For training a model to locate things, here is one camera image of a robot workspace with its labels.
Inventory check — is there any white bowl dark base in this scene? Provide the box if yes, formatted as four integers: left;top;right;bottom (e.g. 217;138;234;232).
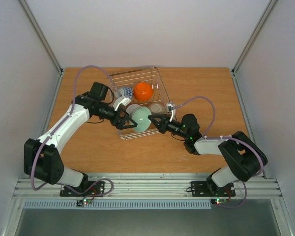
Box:
126;104;141;118

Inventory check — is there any pale green bowl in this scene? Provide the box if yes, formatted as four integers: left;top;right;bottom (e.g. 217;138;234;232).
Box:
131;107;151;133

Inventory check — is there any red blue patterned bowl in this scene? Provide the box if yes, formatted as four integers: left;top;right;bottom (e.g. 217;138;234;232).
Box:
116;87;133;100

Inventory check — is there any steel wire dish rack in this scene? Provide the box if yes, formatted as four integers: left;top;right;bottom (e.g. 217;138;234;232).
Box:
105;65;176;141

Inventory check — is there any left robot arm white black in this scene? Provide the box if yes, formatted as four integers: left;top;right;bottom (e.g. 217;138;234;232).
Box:
24;82;137;196

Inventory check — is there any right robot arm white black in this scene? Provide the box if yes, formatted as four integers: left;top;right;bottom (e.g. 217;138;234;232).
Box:
148;114;268;195

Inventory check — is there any left controller board with leds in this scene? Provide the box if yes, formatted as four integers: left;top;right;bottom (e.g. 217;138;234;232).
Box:
76;199;92;207

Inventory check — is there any controller board with leds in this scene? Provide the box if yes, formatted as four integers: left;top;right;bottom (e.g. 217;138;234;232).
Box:
211;198;228;205
76;199;92;207

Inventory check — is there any right controller board with leds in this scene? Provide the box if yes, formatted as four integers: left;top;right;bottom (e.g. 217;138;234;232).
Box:
211;198;228;205

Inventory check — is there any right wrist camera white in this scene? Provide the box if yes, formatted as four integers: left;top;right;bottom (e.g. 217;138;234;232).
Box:
166;102;176;122

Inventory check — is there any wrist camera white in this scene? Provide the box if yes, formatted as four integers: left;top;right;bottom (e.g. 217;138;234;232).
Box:
113;95;131;111
166;102;176;122

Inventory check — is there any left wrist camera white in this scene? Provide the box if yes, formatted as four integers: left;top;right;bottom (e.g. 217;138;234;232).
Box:
113;95;131;111

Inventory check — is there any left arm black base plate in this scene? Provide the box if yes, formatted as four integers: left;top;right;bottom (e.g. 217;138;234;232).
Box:
59;181;105;197

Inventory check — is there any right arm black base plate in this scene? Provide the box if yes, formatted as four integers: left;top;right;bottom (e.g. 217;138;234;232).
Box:
190;181;236;197

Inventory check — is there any grey slotted cable duct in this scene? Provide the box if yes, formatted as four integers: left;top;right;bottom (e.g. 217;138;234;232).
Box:
23;199;211;210

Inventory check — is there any aluminium frame post left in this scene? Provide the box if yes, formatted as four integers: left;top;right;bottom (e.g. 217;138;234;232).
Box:
18;0;63;74

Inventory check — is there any aluminium frame post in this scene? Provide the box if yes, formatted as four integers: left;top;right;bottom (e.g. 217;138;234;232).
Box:
18;0;63;74
231;0;278;74

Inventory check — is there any aluminium frame post right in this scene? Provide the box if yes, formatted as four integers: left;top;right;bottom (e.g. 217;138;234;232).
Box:
231;0;278;74

